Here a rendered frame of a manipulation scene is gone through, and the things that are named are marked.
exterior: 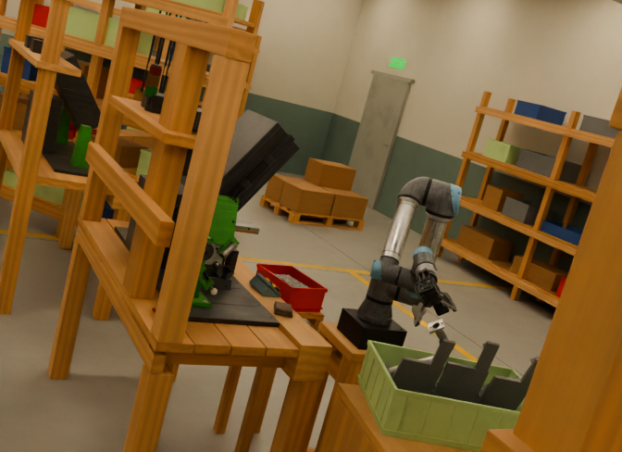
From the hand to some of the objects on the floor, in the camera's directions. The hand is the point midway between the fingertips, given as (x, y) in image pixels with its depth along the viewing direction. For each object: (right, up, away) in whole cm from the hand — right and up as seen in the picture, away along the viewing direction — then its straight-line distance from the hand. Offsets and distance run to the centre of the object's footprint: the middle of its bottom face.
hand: (436, 320), depth 247 cm
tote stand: (-14, -115, +30) cm, 120 cm away
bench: (-120, -73, +94) cm, 170 cm away
